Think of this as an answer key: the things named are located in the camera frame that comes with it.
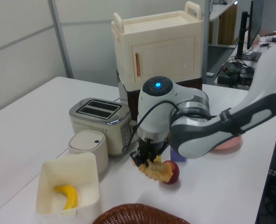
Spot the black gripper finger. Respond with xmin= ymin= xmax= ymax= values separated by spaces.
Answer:
xmin=136 ymin=150 xmax=145 ymax=167
xmin=145 ymin=147 xmax=155 ymax=164

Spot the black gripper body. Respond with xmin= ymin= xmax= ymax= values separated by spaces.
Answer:
xmin=130 ymin=136 xmax=170 ymax=165

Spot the long crusty bread loaf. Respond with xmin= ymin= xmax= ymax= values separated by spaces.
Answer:
xmin=138 ymin=158 xmax=175 ymax=182

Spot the brown wicker basket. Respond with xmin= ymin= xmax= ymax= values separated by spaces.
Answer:
xmin=92 ymin=203 xmax=191 ymax=224

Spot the purple cube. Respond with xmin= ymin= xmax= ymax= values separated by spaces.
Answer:
xmin=170 ymin=148 xmax=186 ymax=163

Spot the red apple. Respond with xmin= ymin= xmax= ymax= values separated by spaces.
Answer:
xmin=162 ymin=160 xmax=180 ymax=185

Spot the small white lidded bin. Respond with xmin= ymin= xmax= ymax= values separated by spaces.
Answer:
xmin=68 ymin=130 xmax=110 ymax=175

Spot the cream plastic box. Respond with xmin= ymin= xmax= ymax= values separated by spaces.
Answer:
xmin=36 ymin=153 xmax=101 ymax=224

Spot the silver two-slot toaster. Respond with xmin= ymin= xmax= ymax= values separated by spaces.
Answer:
xmin=69 ymin=98 xmax=138 ymax=157

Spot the pink plate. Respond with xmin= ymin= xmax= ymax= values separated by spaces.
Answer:
xmin=211 ymin=135 xmax=243 ymax=152

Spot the yellow banana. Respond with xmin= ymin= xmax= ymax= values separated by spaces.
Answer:
xmin=53 ymin=184 xmax=79 ymax=210

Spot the cream toy cabinet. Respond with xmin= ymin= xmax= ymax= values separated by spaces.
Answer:
xmin=111 ymin=1 xmax=204 ymax=88

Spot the wooden cupboard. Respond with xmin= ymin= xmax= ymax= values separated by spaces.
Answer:
xmin=207 ymin=0 xmax=238 ymax=46

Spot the black computer monitor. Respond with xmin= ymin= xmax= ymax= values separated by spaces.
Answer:
xmin=234 ymin=0 xmax=262 ymax=62

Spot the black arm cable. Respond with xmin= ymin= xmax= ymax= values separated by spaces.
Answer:
xmin=122 ymin=100 xmax=214 ymax=154

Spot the black box with wires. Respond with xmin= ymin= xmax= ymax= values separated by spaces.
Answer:
xmin=216 ymin=59 xmax=255 ymax=89

